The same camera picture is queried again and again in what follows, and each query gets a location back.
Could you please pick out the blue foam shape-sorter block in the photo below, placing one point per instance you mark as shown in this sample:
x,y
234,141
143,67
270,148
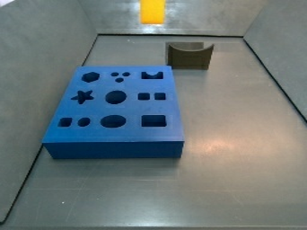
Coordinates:
x,y
119,113

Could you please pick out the yellow arch object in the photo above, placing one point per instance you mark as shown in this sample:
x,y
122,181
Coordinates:
x,y
153,11

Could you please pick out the black arch holder stand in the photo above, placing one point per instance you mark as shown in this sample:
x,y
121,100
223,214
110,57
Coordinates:
x,y
189,55

